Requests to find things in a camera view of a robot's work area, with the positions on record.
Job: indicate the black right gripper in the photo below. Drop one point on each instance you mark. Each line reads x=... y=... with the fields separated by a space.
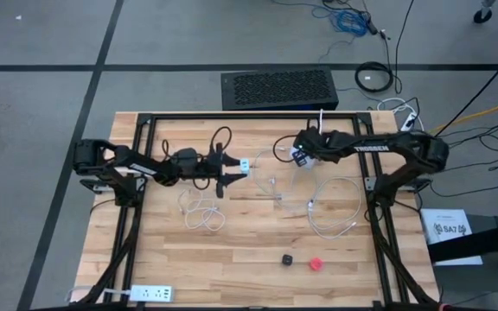
x=318 y=144

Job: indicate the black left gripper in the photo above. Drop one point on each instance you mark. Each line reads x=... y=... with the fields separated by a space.
x=206 y=166

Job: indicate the white rectangular power strip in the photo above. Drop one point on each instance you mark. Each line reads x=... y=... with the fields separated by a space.
x=151 y=293
x=244 y=165

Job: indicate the black dual-USB wall charger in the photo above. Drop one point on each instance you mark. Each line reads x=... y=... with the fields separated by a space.
x=287 y=260

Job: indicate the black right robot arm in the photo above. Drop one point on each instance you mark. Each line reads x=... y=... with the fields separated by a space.
x=370 y=149

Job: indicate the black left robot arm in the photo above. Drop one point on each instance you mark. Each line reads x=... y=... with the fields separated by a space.
x=145 y=169

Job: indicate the black perforated computer case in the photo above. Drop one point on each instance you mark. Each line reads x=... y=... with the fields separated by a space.
x=279 y=88

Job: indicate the small white extension socket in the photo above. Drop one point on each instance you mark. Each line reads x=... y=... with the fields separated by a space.
x=409 y=123

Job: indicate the white printed paper sheet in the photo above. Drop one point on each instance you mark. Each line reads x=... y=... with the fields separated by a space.
x=448 y=242

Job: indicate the black crossbar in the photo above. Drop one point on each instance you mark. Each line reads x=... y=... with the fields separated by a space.
x=482 y=242

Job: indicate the dark grey cart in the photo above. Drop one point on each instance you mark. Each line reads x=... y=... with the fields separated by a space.
x=491 y=281

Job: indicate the black caster wheel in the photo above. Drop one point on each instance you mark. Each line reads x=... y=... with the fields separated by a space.
x=482 y=16

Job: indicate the red USB wall charger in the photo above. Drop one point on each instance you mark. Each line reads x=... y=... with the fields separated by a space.
x=316 y=264

